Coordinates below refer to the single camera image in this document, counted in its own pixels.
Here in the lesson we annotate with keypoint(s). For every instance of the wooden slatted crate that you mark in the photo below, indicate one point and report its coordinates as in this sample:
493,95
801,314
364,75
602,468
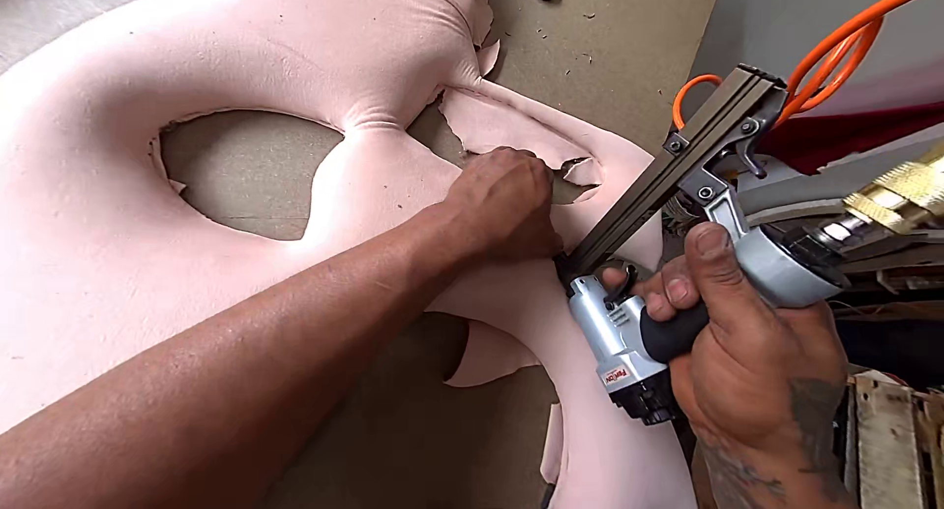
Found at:
885,435

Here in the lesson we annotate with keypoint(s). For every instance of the person's right thumb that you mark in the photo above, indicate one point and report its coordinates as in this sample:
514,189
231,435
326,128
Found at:
715,262

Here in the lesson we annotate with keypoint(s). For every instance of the person's left fingers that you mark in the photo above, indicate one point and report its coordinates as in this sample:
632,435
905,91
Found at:
542,181

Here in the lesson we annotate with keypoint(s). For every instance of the dark red cloth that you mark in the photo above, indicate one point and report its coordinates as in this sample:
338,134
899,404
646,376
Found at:
826,140

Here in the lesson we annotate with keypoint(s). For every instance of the person's right fingers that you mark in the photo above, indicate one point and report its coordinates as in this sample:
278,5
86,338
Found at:
677,289

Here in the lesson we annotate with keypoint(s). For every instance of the person's right hand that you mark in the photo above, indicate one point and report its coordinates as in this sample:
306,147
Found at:
752,369

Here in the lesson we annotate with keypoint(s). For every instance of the silver pneumatic staple gun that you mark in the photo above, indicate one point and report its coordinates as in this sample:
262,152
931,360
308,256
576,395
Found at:
608,324

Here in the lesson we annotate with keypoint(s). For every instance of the person's left forearm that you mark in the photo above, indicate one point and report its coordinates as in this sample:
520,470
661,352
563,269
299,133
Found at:
295,347

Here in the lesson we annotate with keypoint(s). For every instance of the person's left hand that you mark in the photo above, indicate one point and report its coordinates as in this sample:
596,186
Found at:
501,206

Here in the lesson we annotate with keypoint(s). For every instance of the person's right forearm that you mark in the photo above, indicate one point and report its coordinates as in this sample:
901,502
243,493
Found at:
782,483

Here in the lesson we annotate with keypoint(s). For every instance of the pale pink upholstery cover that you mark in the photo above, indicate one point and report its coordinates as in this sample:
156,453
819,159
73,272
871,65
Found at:
243,288

